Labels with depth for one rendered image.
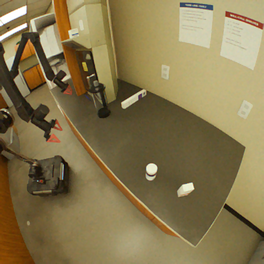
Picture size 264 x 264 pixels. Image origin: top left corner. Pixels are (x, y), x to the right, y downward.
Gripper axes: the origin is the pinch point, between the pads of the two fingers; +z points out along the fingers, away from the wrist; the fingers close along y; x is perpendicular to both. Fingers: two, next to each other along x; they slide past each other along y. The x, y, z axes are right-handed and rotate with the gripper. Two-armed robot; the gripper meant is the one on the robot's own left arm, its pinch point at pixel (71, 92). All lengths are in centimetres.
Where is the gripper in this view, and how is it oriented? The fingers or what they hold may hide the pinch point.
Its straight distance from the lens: 118.0
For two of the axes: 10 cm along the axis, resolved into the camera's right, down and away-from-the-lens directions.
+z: 5.4, 4.6, 7.0
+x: -8.0, 5.3, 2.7
